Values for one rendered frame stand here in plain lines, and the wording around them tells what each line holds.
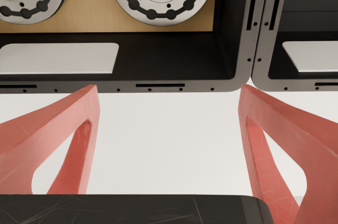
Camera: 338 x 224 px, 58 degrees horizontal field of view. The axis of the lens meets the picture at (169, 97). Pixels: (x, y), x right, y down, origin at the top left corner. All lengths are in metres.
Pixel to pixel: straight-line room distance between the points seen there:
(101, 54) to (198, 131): 0.36
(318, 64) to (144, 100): 0.35
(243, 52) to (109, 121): 0.40
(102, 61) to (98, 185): 0.51
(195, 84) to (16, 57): 0.18
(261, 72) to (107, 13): 0.18
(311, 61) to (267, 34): 0.08
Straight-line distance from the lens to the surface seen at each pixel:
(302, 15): 0.39
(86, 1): 0.36
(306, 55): 0.34
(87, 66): 0.30
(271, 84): 0.30
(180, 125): 0.62
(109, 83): 0.28
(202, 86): 0.28
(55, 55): 0.33
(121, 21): 0.36
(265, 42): 0.27
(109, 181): 0.76
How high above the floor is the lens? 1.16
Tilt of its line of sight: 54 degrees down
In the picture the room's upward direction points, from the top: 180 degrees clockwise
